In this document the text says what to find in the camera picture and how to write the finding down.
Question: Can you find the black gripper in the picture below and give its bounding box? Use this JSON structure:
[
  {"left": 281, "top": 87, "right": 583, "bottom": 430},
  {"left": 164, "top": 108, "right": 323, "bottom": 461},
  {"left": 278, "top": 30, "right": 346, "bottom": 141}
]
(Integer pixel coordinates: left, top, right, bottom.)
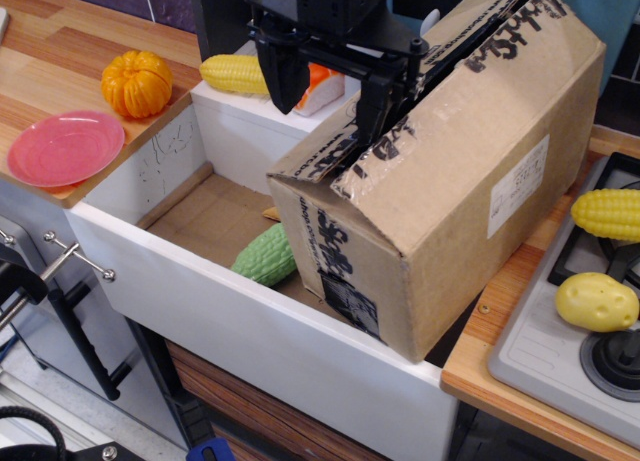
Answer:
[{"left": 245, "top": 0, "right": 428, "bottom": 146}]

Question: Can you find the toy salmon sushi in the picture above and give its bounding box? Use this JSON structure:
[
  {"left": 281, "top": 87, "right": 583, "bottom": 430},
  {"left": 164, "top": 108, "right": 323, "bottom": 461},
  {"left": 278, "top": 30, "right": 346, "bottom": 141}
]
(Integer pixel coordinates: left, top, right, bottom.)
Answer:
[{"left": 294, "top": 63, "right": 345, "bottom": 117}]

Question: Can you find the grey toy faucet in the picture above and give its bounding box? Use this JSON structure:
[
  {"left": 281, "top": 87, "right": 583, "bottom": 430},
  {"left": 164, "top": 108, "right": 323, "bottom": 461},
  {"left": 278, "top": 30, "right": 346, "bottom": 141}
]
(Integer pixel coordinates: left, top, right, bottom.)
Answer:
[{"left": 420, "top": 9, "right": 441, "bottom": 36}]

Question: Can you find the metal clamp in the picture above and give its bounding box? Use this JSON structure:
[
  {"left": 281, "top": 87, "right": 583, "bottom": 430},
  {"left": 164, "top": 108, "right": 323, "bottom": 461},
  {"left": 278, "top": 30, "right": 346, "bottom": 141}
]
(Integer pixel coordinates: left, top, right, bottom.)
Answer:
[{"left": 1, "top": 231, "right": 116, "bottom": 330}]

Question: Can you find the brown cardboard box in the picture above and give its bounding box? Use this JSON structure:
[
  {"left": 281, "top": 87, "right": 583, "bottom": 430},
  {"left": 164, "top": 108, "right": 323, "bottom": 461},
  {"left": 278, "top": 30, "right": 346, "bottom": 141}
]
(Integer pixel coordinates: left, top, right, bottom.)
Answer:
[{"left": 267, "top": 0, "right": 606, "bottom": 362}]

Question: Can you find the white toy sink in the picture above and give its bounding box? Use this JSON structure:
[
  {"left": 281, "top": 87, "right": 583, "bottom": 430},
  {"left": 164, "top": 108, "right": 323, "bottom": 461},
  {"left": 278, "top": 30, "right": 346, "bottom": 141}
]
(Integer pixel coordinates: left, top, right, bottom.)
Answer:
[{"left": 66, "top": 82, "right": 459, "bottom": 460}]

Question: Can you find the pink plastic plate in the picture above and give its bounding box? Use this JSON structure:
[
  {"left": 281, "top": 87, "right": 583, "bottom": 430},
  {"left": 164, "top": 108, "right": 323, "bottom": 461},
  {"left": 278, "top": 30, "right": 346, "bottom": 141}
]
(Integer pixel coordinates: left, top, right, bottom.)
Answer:
[{"left": 7, "top": 110, "right": 125, "bottom": 188}]

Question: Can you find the orange toy pumpkin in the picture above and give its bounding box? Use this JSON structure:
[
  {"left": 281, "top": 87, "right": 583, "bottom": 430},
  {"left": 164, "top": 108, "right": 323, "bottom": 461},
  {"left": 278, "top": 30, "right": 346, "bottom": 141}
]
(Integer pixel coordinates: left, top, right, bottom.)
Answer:
[{"left": 101, "top": 50, "right": 173, "bottom": 119}]

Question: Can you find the black cable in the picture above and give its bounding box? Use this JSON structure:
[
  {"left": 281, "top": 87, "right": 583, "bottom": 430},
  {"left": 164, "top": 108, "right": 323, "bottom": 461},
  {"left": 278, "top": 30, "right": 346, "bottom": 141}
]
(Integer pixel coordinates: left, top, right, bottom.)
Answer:
[{"left": 0, "top": 405, "right": 69, "bottom": 461}]

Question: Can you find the yellow toy potato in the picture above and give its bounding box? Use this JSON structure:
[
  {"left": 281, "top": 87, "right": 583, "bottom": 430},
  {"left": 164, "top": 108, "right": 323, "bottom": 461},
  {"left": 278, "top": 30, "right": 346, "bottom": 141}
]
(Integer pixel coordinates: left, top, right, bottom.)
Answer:
[{"left": 555, "top": 272, "right": 639, "bottom": 333}]

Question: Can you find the yellow toy corn on stove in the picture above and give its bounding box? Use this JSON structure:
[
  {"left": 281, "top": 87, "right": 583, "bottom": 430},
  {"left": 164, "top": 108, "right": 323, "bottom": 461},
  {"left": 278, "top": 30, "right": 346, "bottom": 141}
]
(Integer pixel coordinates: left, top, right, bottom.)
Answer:
[{"left": 570, "top": 189, "right": 639, "bottom": 242}]

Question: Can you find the black oven door handle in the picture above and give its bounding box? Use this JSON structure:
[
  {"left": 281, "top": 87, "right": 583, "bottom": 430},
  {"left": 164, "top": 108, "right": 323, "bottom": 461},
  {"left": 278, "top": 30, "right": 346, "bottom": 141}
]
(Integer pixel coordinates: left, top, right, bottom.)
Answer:
[{"left": 47, "top": 281, "right": 132, "bottom": 401}]

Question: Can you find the blue clamp handle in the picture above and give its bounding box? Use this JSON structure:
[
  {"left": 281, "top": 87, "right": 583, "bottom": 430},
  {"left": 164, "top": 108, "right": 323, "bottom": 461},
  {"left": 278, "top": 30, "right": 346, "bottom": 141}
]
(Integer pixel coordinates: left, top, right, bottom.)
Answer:
[{"left": 186, "top": 437, "right": 236, "bottom": 461}]

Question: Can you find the grey toy stove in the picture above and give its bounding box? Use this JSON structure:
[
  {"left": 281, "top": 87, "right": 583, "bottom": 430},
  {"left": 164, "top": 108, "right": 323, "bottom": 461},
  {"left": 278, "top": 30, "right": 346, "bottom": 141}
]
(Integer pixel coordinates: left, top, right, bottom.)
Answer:
[{"left": 487, "top": 151, "right": 640, "bottom": 452}]

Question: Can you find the yellow toy corn on sink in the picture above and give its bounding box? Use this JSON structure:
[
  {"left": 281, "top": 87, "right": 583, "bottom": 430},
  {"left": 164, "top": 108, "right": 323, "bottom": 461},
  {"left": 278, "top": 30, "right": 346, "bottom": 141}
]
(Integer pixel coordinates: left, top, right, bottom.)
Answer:
[{"left": 199, "top": 54, "right": 269, "bottom": 95}]

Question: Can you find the green toy bitter gourd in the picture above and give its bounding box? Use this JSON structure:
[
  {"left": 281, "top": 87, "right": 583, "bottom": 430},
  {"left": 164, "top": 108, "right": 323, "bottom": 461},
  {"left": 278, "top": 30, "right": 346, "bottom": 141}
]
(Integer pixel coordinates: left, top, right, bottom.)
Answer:
[{"left": 231, "top": 223, "right": 297, "bottom": 287}]

